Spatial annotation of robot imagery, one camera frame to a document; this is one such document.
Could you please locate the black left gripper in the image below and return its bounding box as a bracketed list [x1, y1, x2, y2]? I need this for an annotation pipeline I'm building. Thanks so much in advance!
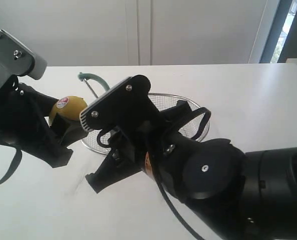
[0, 56, 89, 169]

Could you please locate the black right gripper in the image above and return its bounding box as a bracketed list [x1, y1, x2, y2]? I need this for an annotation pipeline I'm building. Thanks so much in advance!
[85, 100, 201, 194]

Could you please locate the yellow lemon with sticker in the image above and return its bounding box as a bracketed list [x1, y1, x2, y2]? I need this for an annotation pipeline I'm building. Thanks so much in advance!
[48, 96, 88, 126]

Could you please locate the teal vegetable peeler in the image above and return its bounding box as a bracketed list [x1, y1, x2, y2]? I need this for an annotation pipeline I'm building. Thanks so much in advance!
[77, 72, 110, 99]

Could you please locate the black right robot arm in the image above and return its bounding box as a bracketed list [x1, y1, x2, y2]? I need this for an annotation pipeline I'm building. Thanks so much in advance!
[80, 97, 297, 240]

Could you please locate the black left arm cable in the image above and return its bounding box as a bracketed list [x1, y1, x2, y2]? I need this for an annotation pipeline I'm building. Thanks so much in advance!
[0, 142, 23, 189]

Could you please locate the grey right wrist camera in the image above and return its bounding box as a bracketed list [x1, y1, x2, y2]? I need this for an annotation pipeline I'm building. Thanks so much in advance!
[79, 75, 161, 132]

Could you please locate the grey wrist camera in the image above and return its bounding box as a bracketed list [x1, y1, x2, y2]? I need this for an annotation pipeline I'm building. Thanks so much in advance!
[79, 75, 161, 132]
[0, 29, 47, 90]

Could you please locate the oval wire mesh basket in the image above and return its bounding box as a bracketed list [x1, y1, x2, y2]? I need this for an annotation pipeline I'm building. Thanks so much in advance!
[80, 92, 211, 156]

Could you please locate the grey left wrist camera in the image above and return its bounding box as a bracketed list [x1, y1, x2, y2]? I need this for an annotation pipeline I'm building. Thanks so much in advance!
[0, 29, 47, 90]

